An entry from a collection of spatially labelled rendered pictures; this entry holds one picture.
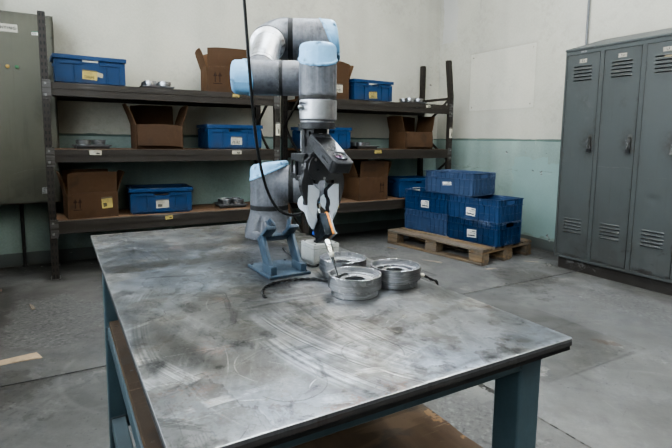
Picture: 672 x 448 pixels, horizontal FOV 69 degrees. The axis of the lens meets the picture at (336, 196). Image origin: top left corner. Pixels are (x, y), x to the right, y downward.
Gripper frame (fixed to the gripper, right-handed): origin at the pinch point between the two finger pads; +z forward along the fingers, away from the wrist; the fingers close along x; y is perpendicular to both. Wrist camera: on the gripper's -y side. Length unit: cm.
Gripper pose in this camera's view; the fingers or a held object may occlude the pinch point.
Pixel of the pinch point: (322, 222)
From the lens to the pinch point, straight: 98.0
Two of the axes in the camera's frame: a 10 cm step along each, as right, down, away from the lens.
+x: -8.6, 0.5, -5.2
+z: -0.1, 9.9, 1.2
